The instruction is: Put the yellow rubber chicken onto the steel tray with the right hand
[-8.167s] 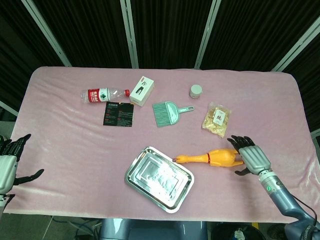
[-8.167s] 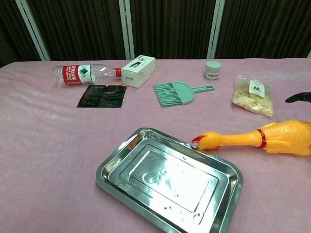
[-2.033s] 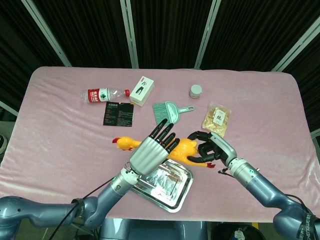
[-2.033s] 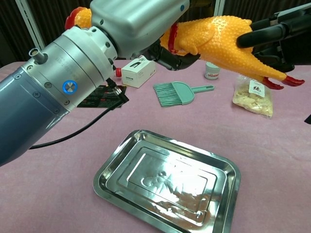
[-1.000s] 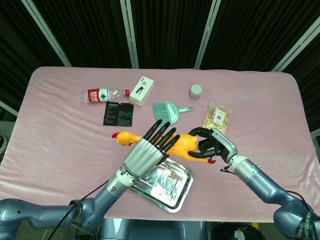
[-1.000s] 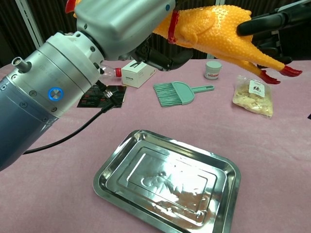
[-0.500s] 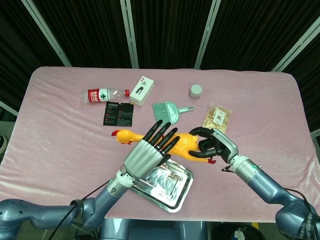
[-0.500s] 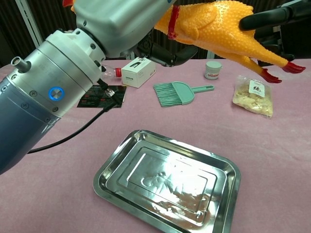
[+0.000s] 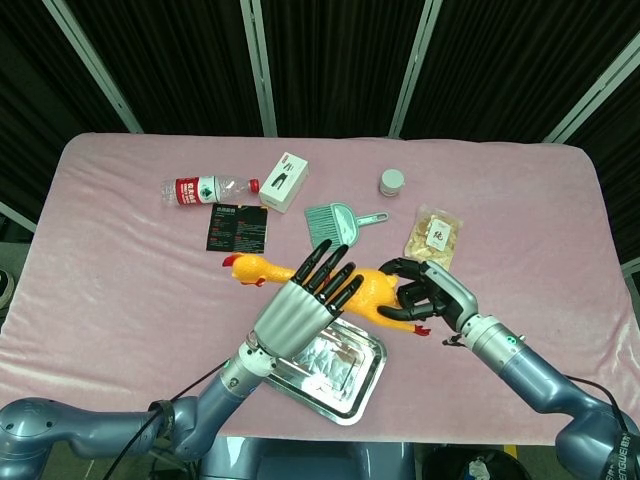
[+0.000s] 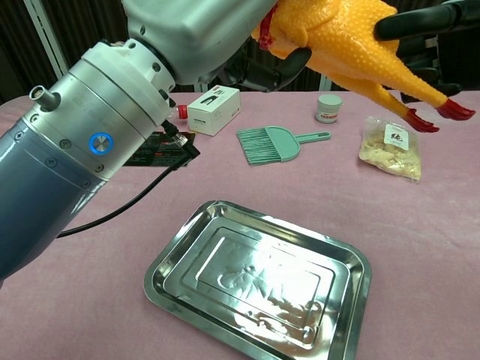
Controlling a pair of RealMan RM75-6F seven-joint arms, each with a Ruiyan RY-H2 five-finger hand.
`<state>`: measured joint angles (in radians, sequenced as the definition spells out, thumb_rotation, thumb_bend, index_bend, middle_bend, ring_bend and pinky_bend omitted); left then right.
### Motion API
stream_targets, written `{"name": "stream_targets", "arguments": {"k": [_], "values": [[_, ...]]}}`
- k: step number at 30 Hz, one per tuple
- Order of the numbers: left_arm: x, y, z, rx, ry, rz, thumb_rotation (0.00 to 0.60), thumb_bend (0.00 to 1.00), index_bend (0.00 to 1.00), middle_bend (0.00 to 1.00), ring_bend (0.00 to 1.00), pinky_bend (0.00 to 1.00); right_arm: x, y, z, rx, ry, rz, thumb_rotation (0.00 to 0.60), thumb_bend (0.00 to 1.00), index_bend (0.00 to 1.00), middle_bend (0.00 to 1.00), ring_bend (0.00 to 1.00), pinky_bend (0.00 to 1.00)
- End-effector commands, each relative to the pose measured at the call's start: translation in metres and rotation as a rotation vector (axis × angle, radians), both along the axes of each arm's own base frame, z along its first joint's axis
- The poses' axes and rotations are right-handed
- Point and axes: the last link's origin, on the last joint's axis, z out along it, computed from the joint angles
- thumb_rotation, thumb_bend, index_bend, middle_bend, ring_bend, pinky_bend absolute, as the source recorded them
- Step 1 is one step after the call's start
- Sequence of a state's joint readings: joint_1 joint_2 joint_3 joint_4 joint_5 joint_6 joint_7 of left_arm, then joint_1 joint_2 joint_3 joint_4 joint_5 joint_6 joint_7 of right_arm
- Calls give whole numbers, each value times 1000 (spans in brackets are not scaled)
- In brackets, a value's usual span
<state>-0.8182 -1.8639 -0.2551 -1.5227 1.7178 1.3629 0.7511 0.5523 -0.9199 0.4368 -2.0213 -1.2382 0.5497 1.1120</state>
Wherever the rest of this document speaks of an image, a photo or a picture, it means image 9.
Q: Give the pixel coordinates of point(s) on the white cardboard box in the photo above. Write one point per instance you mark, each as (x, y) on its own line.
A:
(282, 182)

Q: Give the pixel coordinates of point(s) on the white metal partition post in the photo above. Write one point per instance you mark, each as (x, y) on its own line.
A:
(595, 90)
(260, 70)
(92, 65)
(415, 70)

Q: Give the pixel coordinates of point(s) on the white sneaker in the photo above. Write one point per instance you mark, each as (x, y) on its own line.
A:
(5, 287)

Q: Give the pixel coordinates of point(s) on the black printed card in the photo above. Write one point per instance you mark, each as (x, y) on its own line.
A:
(237, 227)

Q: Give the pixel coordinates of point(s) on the silver metal tray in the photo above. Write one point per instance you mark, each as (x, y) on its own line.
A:
(350, 380)

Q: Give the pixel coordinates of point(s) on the black pleated curtain panel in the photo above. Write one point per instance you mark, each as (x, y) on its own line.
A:
(500, 65)
(335, 65)
(30, 100)
(625, 165)
(175, 60)

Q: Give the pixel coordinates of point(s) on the pink table cloth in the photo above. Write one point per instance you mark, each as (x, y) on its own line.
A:
(125, 300)

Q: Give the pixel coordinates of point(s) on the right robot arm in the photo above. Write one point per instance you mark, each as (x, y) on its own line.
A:
(525, 365)

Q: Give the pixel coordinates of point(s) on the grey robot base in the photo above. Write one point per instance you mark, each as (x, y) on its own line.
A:
(310, 460)

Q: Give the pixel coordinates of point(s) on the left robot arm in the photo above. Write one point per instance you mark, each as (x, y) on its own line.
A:
(225, 395)

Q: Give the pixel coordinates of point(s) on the small white jar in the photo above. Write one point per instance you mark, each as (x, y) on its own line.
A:
(391, 182)

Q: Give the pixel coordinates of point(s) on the clear snack bag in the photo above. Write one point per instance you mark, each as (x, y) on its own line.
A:
(434, 235)

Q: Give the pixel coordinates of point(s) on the black floor bag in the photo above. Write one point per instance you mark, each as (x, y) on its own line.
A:
(450, 465)

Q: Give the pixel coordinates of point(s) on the yellow rubber chicken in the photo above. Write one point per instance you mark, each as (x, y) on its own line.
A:
(375, 295)

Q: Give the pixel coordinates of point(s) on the short white frame bar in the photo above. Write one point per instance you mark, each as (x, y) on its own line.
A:
(17, 217)

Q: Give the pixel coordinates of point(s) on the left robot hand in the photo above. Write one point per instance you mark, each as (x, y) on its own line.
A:
(290, 320)

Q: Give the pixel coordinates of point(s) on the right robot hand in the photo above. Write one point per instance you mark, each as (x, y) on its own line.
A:
(450, 292)

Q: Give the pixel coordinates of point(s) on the teal plastic hand brush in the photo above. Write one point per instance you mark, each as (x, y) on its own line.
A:
(332, 222)

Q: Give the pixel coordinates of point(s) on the clear bottle red label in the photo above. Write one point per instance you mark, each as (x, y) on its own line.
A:
(192, 191)

